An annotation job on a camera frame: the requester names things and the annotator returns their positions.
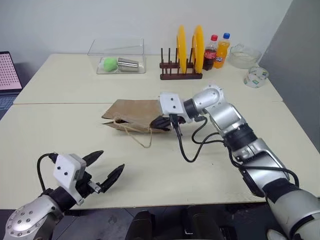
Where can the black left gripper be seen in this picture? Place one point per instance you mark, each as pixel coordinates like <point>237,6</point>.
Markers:
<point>83,186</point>

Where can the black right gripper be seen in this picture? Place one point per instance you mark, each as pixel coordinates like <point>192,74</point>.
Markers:
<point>178,119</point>

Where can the brown paper bag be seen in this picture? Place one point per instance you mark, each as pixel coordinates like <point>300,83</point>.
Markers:
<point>135,112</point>

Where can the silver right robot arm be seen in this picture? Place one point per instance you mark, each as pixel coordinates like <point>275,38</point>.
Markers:
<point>255,152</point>

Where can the dark wooden plate rack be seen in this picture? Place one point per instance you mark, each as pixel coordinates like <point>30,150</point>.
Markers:
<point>180,72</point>

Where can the metal cup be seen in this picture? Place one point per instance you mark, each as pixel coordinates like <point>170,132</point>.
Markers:
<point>128,65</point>

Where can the dark rounded shape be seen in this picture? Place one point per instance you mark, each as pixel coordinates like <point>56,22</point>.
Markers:
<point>200,222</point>
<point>143,225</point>

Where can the yellow plate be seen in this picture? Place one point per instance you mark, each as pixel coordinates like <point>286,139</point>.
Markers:
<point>198,47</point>
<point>182,48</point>

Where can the green fuzzy ball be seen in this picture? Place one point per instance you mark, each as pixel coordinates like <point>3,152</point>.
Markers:
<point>109,64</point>

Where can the clear plastic box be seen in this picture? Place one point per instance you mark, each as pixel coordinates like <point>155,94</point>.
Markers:
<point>120,56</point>

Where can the cola bottle red cap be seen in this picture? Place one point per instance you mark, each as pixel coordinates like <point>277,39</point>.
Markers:
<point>209,56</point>

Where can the orange soda bottle blue cap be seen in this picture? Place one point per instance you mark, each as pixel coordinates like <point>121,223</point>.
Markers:
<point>222,53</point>

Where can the clear printed tape roll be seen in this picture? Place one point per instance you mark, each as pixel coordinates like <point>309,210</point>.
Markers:
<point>255,77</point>

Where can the clear glass bowl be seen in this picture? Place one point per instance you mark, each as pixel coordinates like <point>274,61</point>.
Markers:
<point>243,56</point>

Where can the dark grid mat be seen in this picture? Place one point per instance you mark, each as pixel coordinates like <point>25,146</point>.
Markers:
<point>5,105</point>

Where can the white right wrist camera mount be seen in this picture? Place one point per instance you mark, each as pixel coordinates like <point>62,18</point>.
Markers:
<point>170,102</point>

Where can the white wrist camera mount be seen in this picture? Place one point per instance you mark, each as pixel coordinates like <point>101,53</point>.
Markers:
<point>170,102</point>
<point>63,170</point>

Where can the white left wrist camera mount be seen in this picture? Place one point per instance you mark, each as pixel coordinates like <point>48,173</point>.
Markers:
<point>63,170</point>

